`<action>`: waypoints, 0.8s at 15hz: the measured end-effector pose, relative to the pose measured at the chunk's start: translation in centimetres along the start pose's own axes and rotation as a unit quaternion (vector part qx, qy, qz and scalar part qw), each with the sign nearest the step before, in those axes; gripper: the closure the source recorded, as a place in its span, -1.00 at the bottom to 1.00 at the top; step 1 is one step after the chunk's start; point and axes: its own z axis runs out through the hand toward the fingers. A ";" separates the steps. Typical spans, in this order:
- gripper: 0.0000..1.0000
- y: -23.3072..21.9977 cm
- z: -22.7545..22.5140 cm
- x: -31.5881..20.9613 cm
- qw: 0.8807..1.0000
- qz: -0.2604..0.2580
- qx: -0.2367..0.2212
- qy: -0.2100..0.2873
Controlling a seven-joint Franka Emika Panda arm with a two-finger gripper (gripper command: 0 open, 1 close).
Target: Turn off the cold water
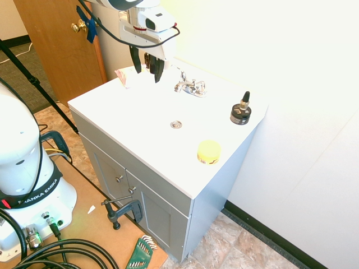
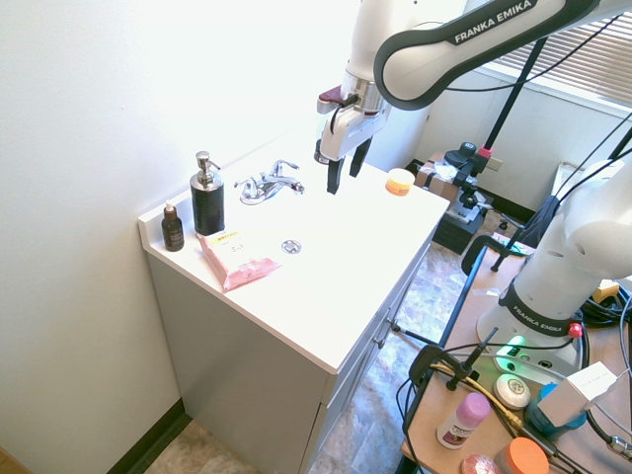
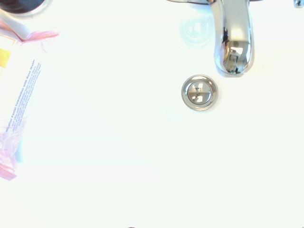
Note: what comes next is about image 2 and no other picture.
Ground black equipment case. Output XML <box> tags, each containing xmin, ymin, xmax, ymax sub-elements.
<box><xmin>431</xmin><ymin>195</ymin><xmax>495</xmax><ymax>256</ymax></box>

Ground grey vanity cabinet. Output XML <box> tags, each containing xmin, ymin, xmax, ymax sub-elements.
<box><xmin>137</xmin><ymin>126</ymin><xmax>451</xmax><ymax>474</ymax></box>

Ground dark red wrist camera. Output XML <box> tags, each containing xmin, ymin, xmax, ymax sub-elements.
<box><xmin>316</xmin><ymin>85</ymin><xmax>357</xmax><ymax>116</ymax></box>

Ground window blinds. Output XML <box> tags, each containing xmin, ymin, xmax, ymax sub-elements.
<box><xmin>481</xmin><ymin>12</ymin><xmax>632</xmax><ymax>122</ymax></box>

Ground orange white cream jar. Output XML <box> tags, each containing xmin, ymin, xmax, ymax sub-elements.
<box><xmin>384</xmin><ymin>167</ymin><xmax>417</xmax><ymax>197</ymax></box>

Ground pink wipes packet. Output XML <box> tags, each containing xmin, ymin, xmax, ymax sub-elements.
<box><xmin>197</xmin><ymin>228</ymin><xmax>283</xmax><ymax>294</ymax></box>

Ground chrome two-handle faucet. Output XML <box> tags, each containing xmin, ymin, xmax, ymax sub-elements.
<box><xmin>233</xmin><ymin>158</ymin><xmax>306</xmax><ymax>206</ymax></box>

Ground small brown dropper bottle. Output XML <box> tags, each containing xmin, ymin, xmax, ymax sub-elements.
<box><xmin>161</xmin><ymin>199</ymin><xmax>186</xmax><ymax>253</ymax></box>

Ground black chrome soap dispenser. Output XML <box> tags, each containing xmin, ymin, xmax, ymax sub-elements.
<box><xmin>190</xmin><ymin>150</ymin><xmax>227</xmax><ymax>237</ymax></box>

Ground black camera tripod stand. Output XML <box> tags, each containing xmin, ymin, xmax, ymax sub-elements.
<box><xmin>443</xmin><ymin>34</ymin><xmax>547</xmax><ymax>218</ymax></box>

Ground black C-clamp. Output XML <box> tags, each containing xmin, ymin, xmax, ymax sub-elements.
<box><xmin>461</xmin><ymin>234</ymin><xmax>517</xmax><ymax>276</ymax></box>
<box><xmin>407</xmin><ymin>326</ymin><xmax>499</xmax><ymax>396</ymax></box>

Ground pink round soap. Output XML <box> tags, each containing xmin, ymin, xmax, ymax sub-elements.
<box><xmin>460</xmin><ymin>452</ymin><xmax>501</xmax><ymax>474</ymax></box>

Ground blue cup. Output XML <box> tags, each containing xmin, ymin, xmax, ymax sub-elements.
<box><xmin>523</xmin><ymin>384</ymin><xmax>589</xmax><ymax>440</ymax></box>

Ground yellow cable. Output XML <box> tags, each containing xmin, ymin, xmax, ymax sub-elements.
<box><xmin>428</xmin><ymin>362</ymin><xmax>524</xmax><ymax>435</ymax></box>

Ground white cardboard box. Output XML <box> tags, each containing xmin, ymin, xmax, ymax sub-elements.
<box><xmin>536</xmin><ymin>360</ymin><xmax>629</xmax><ymax>428</ymax></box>

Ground pink cap deodorant stick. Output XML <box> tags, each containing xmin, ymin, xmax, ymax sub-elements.
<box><xmin>435</xmin><ymin>392</ymin><xmax>493</xmax><ymax>450</ymax></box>

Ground wooden robot cart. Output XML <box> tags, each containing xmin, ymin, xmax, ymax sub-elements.
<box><xmin>400</xmin><ymin>243</ymin><xmax>632</xmax><ymax>474</ymax></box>

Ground round white soap tin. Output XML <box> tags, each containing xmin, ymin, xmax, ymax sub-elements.
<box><xmin>493</xmin><ymin>373</ymin><xmax>532</xmax><ymax>411</ymax></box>

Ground orange lid container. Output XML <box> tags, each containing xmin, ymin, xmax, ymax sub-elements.
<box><xmin>502</xmin><ymin>436</ymin><xmax>551</xmax><ymax>474</ymax></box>

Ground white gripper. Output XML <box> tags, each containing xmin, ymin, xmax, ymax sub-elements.
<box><xmin>312</xmin><ymin>76</ymin><xmax>391</xmax><ymax>197</ymax></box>

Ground brown cardboard box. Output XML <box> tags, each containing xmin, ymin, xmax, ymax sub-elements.
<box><xmin>413</xmin><ymin>151</ymin><xmax>464</xmax><ymax>198</ymax></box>

